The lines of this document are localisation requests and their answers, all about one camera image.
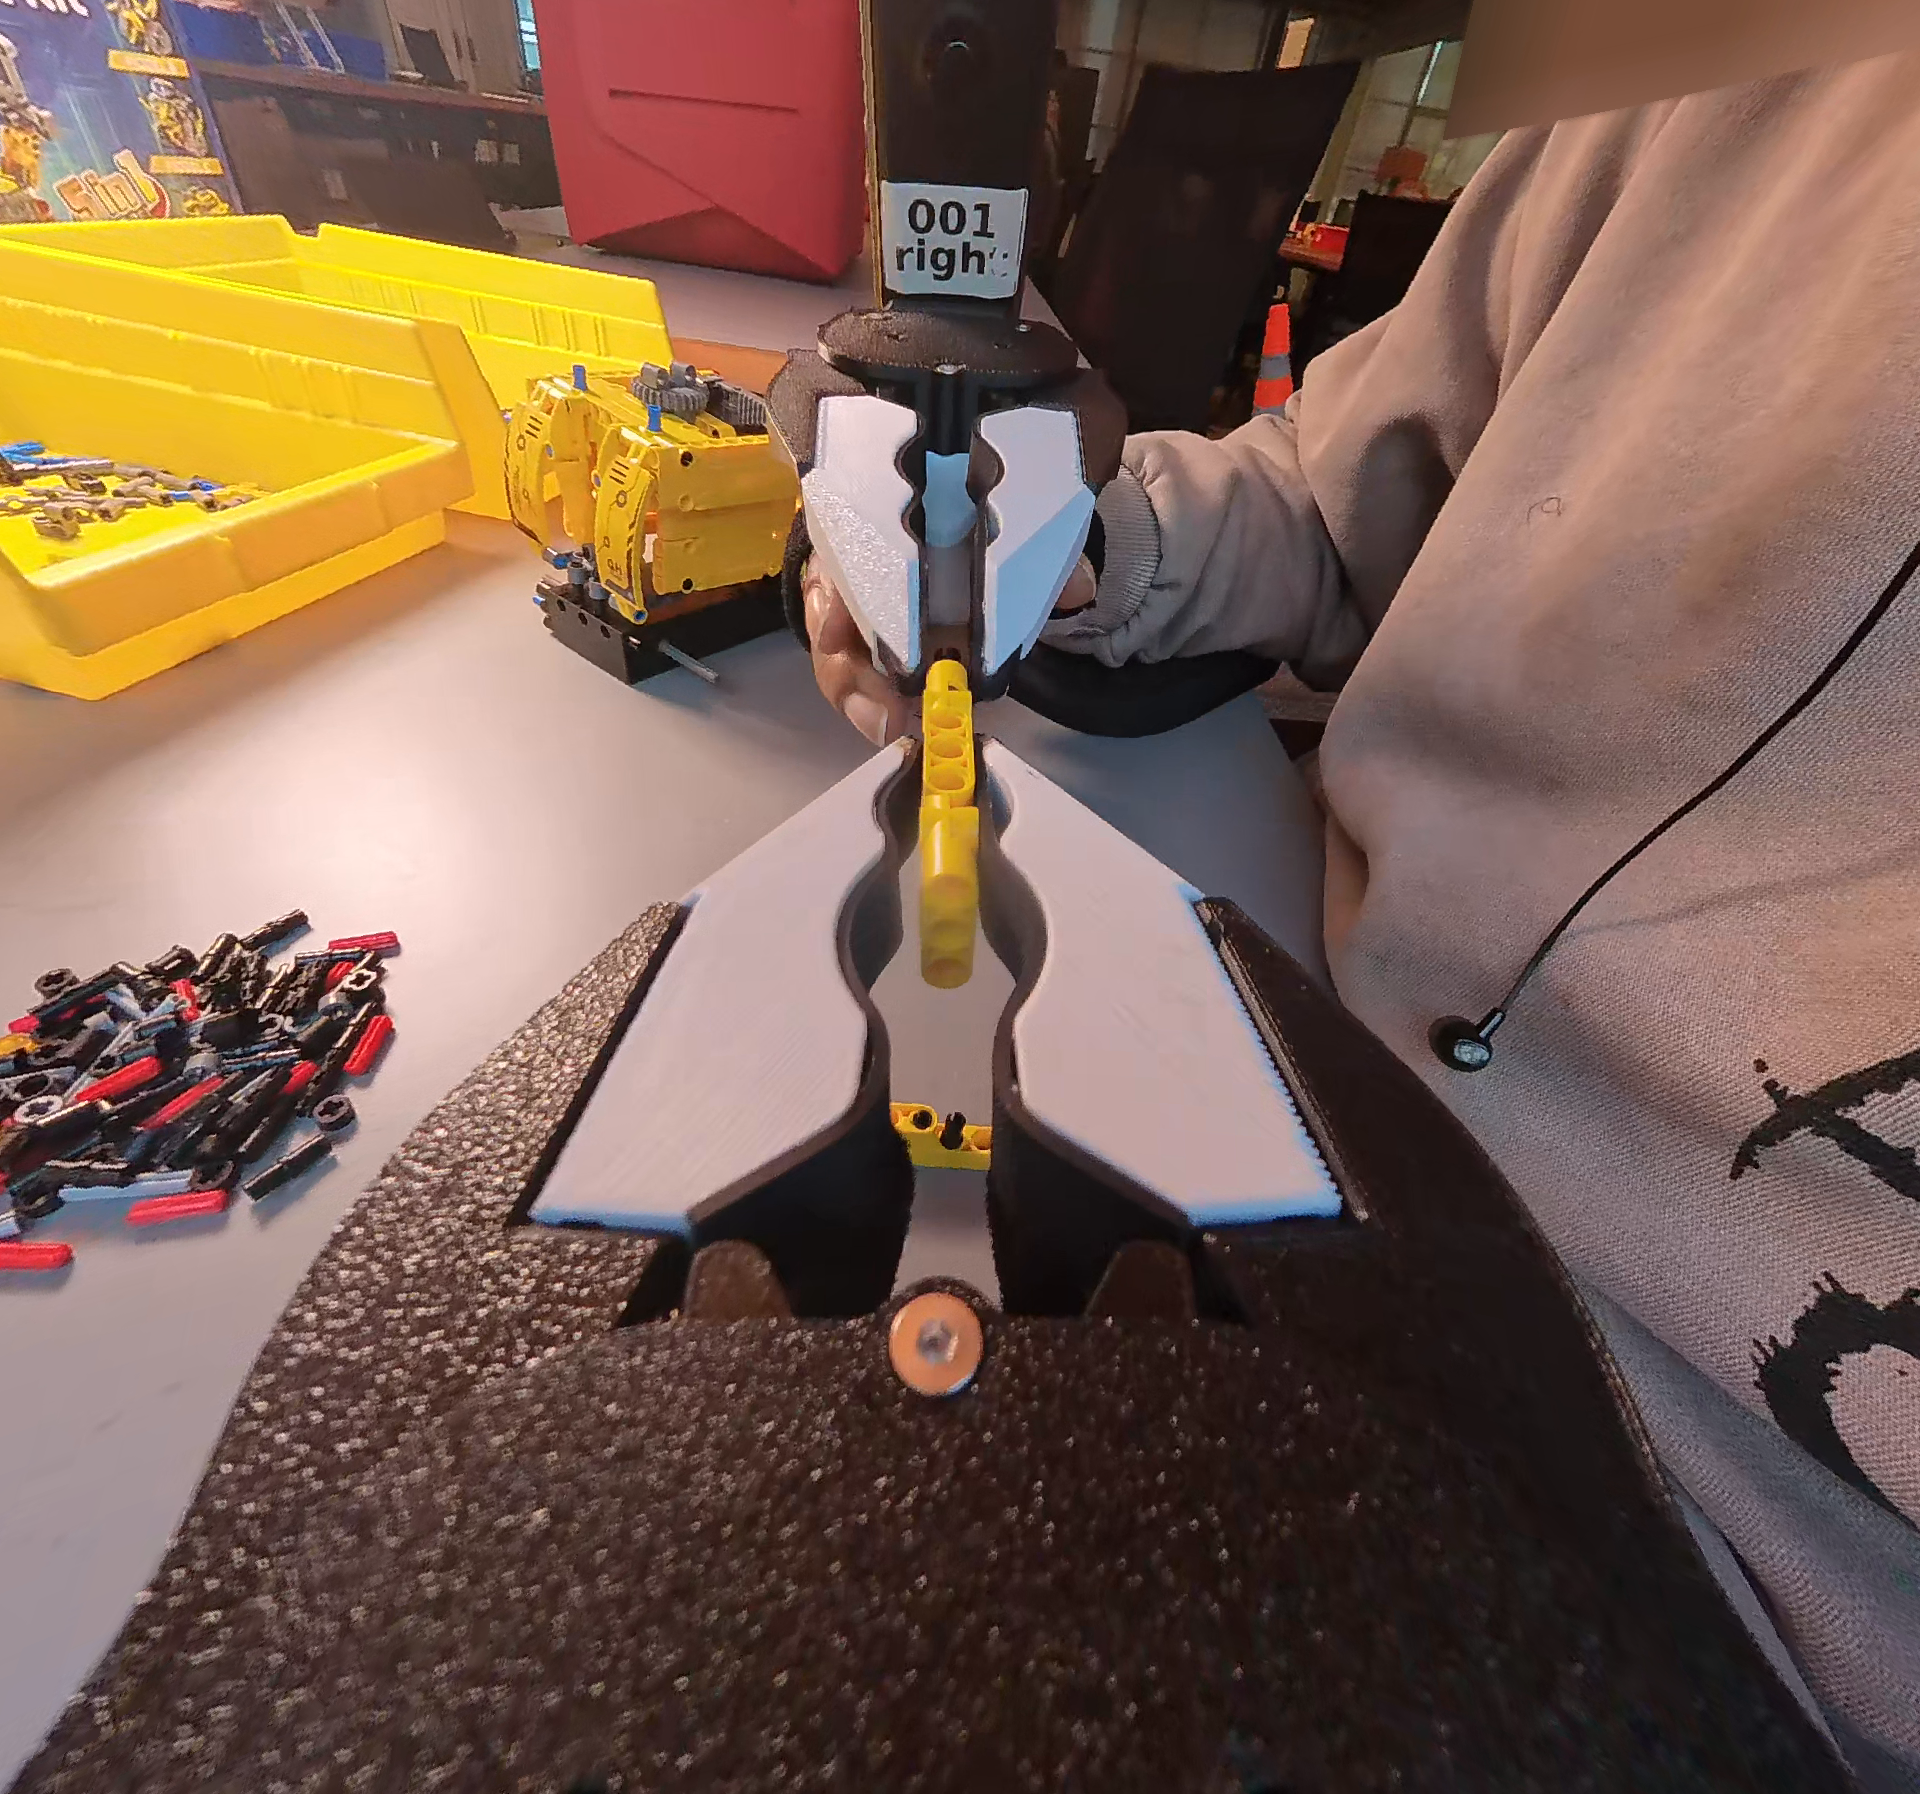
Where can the red felt bag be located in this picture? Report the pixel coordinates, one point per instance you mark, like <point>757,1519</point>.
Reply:
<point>691,69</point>

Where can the person's right hand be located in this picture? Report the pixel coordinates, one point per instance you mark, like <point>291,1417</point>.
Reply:
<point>848,685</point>

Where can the yellow bin with divider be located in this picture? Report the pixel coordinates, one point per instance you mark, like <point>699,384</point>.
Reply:
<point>225,596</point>

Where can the dark blue toy box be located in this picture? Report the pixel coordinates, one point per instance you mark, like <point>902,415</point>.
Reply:
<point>90,99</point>

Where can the long yellow perforated beam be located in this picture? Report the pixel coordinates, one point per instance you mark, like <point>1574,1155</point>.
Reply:
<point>948,835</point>

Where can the grey desk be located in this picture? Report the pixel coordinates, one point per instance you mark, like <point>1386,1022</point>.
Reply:
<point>450,806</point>

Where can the pile of black red pins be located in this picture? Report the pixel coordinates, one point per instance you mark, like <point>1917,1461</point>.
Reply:
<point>179,1073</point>

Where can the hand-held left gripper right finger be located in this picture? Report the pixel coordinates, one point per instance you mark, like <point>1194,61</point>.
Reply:
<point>1171,1059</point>

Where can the person's right forearm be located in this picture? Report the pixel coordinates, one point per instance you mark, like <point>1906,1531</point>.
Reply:
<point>1244,549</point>

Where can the heap of assorted small parts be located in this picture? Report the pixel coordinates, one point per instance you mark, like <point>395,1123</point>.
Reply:
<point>105,490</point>

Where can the yellow block robot model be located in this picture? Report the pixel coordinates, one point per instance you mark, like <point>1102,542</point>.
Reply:
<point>658,521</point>

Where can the short yellow beam with pins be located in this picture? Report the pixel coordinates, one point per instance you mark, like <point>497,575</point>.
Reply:
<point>938,1133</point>

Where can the dark grey gear piece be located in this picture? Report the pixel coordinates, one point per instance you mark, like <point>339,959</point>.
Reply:
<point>681,400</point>

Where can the yellow plastic bin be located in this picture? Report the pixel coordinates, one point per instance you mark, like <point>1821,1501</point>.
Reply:
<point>524,308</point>

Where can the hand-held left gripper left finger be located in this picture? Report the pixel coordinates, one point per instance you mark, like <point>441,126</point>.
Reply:
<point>719,1059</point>

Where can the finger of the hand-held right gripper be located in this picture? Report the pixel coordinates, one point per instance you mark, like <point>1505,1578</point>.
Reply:
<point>863,503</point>
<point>1044,503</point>

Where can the person's grey hoodie torso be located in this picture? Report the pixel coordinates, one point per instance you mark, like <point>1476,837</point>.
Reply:
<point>1651,775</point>

